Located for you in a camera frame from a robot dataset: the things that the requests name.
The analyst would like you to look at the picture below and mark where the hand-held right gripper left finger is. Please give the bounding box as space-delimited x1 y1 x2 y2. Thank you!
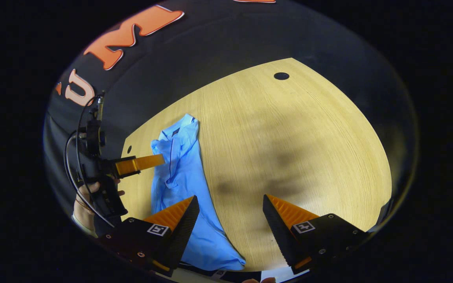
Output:
101 195 200 277

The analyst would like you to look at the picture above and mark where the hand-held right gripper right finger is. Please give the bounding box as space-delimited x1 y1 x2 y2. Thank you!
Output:
263 194 368 275

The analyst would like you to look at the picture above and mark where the light blue polo T-shirt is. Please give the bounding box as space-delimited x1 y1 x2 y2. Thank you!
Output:
150 114 247 272

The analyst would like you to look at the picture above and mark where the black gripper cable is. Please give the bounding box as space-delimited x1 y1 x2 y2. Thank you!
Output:
64 94 116 228

